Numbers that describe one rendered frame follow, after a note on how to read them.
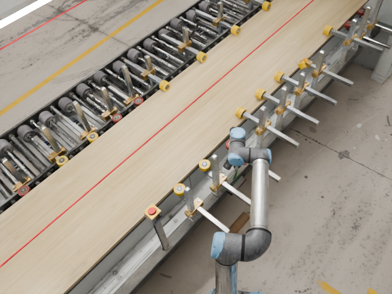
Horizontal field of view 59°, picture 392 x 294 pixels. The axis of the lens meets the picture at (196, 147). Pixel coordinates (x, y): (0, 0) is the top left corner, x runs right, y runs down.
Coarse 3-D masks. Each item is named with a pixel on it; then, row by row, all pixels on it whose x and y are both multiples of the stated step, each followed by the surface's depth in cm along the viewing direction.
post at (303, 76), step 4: (304, 72) 254; (300, 76) 256; (304, 76) 255; (300, 80) 259; (304, 80) 259; (300, 84) 261; (300, 88) 264; (296, 96) 272; (300, 96) 272; (296, 100) 275; (296, 104) 278; (296, 108) 282
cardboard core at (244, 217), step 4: (244, 212) 305; (240, 216) 304; (244, 216) 303; (248, 216) 304; (236, 220) 302; (240, 220) 301; (244, 220) 302; (232, 224) 301; (236, 224) 299; (240, 224) 299; (244, 224) 303; (232, 228) 297; (236, 228) 297; (240, 228) 300; (232, 232) 295; (236, 232) 297
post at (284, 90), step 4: (284, 88) 240; (284, 92) 242; (280, 96) 247; (284, 96) 244; (280, 100) 250; (284, 100) 248; (280, 104) 253; (284, 104) 253; (280, 116) 262; (276, 120) 268; (280, 120) 265; (276, 124) 271; (280, 124) 270; (276, 128) 274; (280, 128) 275
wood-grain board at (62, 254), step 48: (288, 0) 349; (336, 0) 342; (240, 48) 310; (288, 48) 305; (192, 96) 279; (240, 96) 275; (96, 144) 258; (192, 144) 251; (48, 192) 236; (96, 192) 233; (144, 192) 230; (0, 240) 218; (48, 240) 215; (96, 240) 213; (0, 288) 200; (48, 288) 198
